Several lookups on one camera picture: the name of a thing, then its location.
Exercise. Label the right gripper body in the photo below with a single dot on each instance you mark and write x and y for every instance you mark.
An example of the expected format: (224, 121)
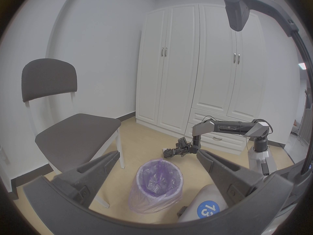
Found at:
(177, 152)

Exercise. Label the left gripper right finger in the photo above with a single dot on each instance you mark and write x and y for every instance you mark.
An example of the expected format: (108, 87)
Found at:
(229, 180)

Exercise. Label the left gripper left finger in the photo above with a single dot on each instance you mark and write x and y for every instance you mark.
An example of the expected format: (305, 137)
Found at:
(94, 177)

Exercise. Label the black plastic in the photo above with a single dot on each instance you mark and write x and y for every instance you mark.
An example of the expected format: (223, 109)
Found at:
(168, 154)

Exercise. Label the white printed wrapper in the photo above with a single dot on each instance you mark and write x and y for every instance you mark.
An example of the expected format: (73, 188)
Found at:
(165, 148)

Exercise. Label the purple plastic bag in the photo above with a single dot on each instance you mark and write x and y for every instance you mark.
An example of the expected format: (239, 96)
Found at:
(156, 180)

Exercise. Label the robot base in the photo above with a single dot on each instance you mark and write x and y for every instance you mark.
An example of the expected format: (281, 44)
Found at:
(203, 192)

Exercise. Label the white trash bin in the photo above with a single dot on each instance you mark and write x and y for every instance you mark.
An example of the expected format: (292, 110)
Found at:
(138, 177)

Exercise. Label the white chair with grey cushions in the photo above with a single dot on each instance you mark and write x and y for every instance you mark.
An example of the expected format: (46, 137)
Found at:
(73, 131)

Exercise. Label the white wardrobe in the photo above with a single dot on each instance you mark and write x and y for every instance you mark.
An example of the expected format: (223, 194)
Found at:
(215, 70)

